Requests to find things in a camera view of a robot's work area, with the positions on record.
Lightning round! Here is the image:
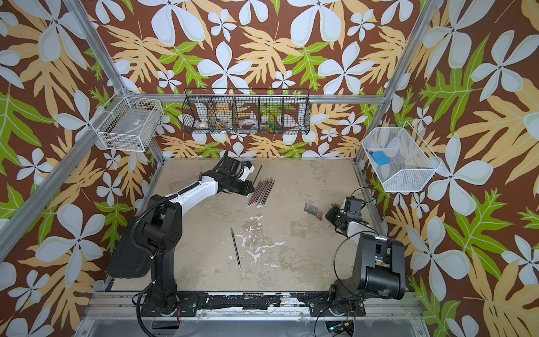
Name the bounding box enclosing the white wire basket right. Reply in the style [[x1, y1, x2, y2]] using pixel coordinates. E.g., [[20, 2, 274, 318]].
[[362, 124, 442, 194]]

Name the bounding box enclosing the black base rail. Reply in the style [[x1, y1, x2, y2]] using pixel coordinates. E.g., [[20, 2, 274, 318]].
[[138, 290, 367, 317]]

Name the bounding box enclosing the aluminium frame post back left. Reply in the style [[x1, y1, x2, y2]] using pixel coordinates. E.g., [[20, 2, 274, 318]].
[[64, 1, 164, 164]]

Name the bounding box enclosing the white wire basket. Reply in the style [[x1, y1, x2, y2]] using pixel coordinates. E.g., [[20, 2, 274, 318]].
[[362, 124, 442, 194], [93, 95, 164, 152]]

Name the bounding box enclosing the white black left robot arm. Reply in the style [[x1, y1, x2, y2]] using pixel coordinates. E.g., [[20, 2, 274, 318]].
[[127, 152, 255, 315]]

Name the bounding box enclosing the blue object in basket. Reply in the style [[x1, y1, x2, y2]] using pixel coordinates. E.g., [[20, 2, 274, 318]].
[[371, 151, 391, 166]]

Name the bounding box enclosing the black wire basket back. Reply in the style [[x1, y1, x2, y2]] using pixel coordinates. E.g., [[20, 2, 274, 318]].
[[181, 88, 312, 135]]

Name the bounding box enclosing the aluminium frame post back right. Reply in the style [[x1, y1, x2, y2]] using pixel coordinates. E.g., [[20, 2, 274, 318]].
[[353, 0, 443, 163]]

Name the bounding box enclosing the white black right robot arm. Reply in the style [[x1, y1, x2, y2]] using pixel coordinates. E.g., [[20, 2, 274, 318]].
[[326, 196, 406, 316]]

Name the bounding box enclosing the black pencil lying apart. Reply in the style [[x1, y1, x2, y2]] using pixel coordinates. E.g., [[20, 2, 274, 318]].
[[230, 227, 241, 270]]

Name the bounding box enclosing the aluminium frame post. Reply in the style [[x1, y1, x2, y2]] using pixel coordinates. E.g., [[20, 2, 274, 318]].
[[353, 0, 443, 163], [64, 1, 164, 164]]

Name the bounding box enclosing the red pencil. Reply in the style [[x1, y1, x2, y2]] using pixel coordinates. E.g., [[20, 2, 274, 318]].
[[248, 181, 265, 207], [251, 180, 268, 206]]

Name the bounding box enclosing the white wire basket left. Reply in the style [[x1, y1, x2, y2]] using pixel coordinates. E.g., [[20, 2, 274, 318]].
[[93, 95, 164, 152]]

